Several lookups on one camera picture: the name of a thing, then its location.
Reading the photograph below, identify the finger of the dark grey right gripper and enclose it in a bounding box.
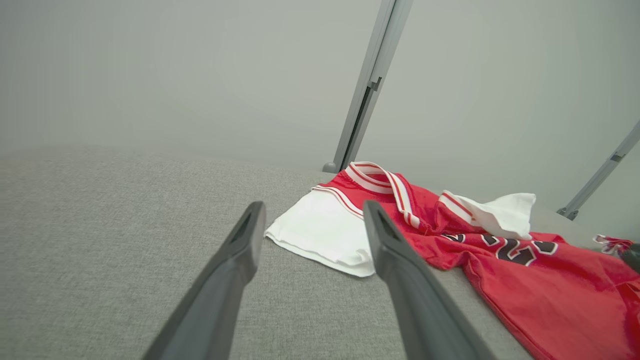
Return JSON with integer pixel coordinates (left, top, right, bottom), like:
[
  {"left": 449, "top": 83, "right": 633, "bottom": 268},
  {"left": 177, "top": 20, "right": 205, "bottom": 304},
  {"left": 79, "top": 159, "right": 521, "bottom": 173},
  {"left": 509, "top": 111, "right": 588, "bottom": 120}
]
[{"left": 622, "top": 243, "right": 640, "bottom": 274}]

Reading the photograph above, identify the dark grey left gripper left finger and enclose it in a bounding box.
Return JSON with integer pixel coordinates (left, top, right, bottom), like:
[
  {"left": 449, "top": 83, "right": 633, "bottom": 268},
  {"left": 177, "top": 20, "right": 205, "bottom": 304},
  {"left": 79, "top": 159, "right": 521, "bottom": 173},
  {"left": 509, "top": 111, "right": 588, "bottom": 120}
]
[{"left": 142, "top": 201, "right": 267, "bottom": 360}]

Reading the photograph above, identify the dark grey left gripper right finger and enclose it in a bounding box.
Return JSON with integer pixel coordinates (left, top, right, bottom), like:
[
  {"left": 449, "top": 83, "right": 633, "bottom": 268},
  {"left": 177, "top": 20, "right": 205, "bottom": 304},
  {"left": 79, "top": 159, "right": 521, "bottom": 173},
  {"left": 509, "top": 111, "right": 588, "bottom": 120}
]
[{"left": 363, "top": 200, "right": 496, "bottom": 360}]

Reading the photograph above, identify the red jersey with white sleeves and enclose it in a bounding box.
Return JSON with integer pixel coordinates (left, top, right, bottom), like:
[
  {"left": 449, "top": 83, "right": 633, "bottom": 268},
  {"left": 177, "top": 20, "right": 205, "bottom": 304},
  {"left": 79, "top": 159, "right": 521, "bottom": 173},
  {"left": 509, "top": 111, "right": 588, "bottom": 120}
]
[{"left": 264, "top": 161, "right": 640, "bottom": 360}]

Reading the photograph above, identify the thin grey partition post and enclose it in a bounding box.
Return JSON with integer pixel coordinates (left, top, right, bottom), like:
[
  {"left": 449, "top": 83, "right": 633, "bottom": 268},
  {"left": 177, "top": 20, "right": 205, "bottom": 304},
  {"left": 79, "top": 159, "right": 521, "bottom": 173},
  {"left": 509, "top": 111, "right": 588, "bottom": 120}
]
[{"left": 556, "top": 120, "right": 640, "bottom": 221}]

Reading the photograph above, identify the grey partition post with feet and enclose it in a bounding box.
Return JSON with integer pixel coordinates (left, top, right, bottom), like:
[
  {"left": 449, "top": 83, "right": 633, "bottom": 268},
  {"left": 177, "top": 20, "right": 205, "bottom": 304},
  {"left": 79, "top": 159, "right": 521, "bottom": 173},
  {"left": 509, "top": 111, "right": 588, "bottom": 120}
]
[{"left": 322, "top": 0, "right": 414, "bottom": 175}]

